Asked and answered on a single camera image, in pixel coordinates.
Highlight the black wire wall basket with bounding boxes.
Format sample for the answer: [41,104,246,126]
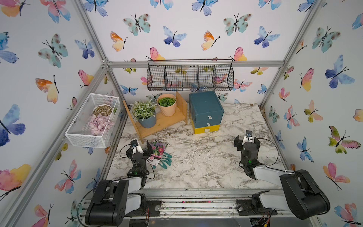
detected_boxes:
[147,59,234,92]

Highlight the teal drawer cabinet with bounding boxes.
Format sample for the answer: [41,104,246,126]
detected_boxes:
[189,91,224,123]

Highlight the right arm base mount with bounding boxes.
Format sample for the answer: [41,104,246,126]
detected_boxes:
[236,191,278,216]

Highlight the blue pot white-flowered plant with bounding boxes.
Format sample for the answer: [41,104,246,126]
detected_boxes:
[132,101,157,128]

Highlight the teal drawer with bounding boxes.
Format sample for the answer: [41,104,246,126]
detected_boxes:
[194,119,222,128]
[193,112,224,124]

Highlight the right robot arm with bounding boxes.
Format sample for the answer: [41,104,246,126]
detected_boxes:
[233,131,331,220]

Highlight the teal top drawer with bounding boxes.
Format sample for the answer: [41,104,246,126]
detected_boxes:
[193,112,224,124]

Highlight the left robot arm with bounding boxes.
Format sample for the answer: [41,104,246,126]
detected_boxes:
[82,140,153,227]

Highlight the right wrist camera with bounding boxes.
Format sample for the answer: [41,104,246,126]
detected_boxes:
[243,130,254,144]

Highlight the peach pot green plant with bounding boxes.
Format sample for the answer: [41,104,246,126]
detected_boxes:
[157,94,177,117]

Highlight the yellow bottom drawer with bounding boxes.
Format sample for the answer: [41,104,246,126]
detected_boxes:
[193,125,220,134]

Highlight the pink artificial flowers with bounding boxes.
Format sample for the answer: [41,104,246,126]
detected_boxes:
[88,115,115,136]

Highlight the white mesh wall basket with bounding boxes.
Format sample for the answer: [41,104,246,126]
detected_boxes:
[65,93,121,148]

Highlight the bowl of pebbles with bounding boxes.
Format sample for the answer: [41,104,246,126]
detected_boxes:
[92,104,113,117]

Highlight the wooden shelf stand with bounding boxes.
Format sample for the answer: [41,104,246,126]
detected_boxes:
[123,91,188,144]

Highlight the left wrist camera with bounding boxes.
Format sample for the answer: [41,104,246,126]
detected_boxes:
[130,140,144,154]

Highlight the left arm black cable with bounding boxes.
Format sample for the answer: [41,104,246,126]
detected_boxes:
[119,144,132,159]

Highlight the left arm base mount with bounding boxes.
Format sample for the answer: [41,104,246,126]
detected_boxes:
[127,194,161,217]

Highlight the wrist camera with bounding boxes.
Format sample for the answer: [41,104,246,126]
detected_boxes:
[243,130,254,144]
[130,140,144,154]

